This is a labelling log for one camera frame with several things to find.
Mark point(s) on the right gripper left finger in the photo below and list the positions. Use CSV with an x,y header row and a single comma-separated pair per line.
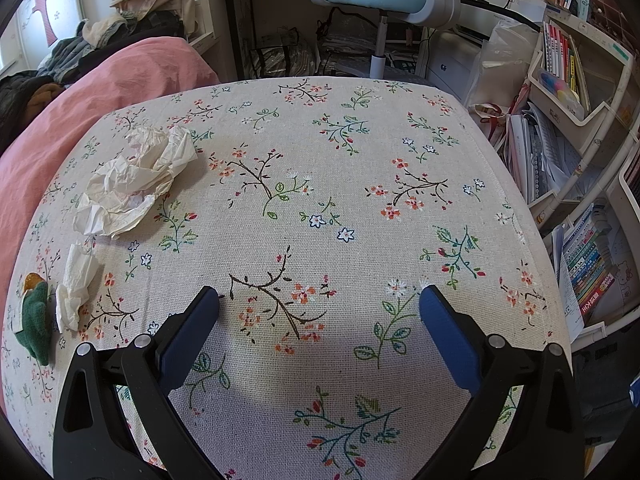
x,y
92,439

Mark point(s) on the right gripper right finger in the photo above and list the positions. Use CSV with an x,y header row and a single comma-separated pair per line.
x,y
522,420

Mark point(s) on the green plush toy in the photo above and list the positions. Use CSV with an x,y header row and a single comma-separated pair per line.
x,y
36,332

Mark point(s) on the white tissue pile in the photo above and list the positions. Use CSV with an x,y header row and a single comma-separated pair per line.
x,y
121,192

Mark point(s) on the small white tissue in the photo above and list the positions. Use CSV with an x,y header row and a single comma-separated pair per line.
x,y
73,291

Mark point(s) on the pink bed duvet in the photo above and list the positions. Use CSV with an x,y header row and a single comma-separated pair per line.
x,y
147,70

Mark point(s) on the floral tablecloth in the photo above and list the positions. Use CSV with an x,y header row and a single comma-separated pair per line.
x,y
318,208

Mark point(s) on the white bookshelf rack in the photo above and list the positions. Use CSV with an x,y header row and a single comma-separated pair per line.
x,y
600,133

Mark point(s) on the black down jacket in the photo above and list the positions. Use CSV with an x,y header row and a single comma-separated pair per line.
x,y
24,96

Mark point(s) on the pile of clothes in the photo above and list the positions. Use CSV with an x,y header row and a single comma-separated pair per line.
x,y
73,58

